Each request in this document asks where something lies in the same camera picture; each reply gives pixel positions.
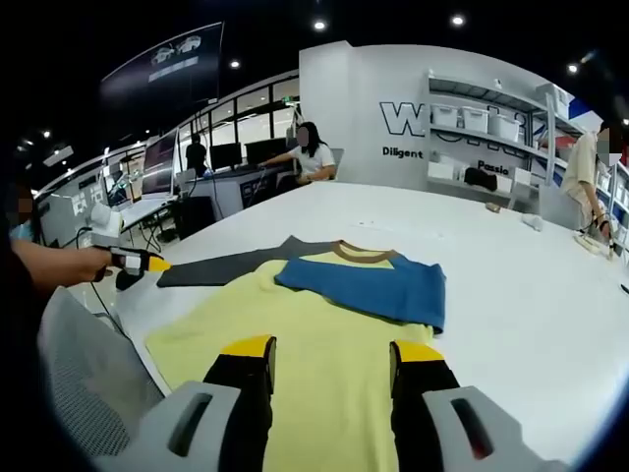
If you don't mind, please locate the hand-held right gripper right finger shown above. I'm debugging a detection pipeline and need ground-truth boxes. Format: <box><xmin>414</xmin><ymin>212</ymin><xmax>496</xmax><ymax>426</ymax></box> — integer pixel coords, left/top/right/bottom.
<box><xmin>389</xmin><ymin>337</ymin><xmax>574</xmax><ymax>472</ymax></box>

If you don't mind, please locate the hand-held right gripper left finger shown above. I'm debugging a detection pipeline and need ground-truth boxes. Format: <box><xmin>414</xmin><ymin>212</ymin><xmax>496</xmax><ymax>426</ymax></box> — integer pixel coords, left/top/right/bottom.
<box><xmin>92</xmin><ymin>333</ymin><xmax>278</xmax><ymax>472</ymax></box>

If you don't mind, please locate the yellow blue grey garment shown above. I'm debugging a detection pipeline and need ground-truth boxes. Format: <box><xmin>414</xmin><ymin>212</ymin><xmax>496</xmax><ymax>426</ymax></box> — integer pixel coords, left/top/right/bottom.
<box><xmin>145</xmin><ymin>234</ymin><xmax>447</xmax><ymax>472</ymax></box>

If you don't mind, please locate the person's left hand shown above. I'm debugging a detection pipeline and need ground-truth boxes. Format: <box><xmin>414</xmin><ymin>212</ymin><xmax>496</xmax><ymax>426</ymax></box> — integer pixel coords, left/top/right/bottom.
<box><xmin>72</xmin><ymin>243</ymin><xmax>118</xmax><ymax>284</ymax></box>

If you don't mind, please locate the large display screen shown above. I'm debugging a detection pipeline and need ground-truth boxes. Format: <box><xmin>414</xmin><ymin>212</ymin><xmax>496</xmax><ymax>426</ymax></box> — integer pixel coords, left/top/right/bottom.
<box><xmin>142</xmin><ymin>130</ymin><xmax>179</xmax><ymax>198</ymax></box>

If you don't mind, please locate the grey mesh office chair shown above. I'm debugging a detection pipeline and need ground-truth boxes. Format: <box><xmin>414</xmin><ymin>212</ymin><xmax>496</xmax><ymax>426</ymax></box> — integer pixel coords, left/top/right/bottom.
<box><xmin>36</xmin><ymin>284</ymin><xmax>168</xmax><ymax>472</ymax></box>

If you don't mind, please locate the black computer monitor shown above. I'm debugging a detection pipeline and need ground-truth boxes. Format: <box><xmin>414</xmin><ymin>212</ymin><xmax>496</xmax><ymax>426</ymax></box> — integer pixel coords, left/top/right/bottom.
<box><xmin>209</xmin><ymin>142</ymin><xmax>243</xmax><ymax>171</ymax></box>
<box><xmin>244</xmin><ymin>137</ymin><xmax>287</xmax><ymax>168</ymax></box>

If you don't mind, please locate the dark hanging banner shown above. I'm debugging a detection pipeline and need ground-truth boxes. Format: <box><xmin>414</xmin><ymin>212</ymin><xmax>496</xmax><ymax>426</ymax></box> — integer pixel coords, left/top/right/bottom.
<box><xmin>100</xmin><ymin>22</ymin><xmax>225</xmax><ymax>104</ymax></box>

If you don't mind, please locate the beige cloth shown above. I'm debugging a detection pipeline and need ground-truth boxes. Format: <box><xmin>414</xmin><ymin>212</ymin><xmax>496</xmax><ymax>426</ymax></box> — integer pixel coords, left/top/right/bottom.
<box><xmin>573</xmin><ymin>233</ymin><xmax>615</xmax><ymax>260</ymax></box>

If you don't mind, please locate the black bag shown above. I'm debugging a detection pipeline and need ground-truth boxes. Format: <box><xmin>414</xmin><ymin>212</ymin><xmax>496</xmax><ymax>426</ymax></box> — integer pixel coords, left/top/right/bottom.
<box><xmin>464</xmin><ymin>166</ymin><xmax>498</xmax><ymax>192</ymax></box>

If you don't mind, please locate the white shelf rack with bins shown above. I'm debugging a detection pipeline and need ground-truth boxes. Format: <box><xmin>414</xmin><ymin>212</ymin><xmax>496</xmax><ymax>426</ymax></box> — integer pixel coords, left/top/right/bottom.
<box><xmin>601</xmin><ymin>161</ymin><xmax>629</xmax><ymax>232</ymax></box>

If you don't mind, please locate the white storage bin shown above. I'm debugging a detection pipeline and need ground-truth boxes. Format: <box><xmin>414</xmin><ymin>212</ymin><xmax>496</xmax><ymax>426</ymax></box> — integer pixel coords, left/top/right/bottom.
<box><xmin>488</xmin><ymin>113</ymin><xmax>522</xmax><ymax>142</ymax></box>
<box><xmin>436</xmin><ymin>105</ymin><xmax>466</xmax><ymax>130</ymax></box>
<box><xmin>461</xmin><ymin>107</ymin><xmax>491</xmax><ymax>135</ymax></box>

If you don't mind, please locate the grey metal shelf rack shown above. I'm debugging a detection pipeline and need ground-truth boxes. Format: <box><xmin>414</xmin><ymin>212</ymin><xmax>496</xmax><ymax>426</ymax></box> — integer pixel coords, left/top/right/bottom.
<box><xmin>426</xmin><ymin>68</ymin><xmax>589</xmax><ymax>207</ymax></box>

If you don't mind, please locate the black cable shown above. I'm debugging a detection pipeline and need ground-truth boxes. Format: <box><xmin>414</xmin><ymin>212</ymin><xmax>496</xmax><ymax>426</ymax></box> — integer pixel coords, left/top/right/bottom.
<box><xmin>89</xmin><ymin>280</ymin><xmax>133</xmax><ymax>341</ymax></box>

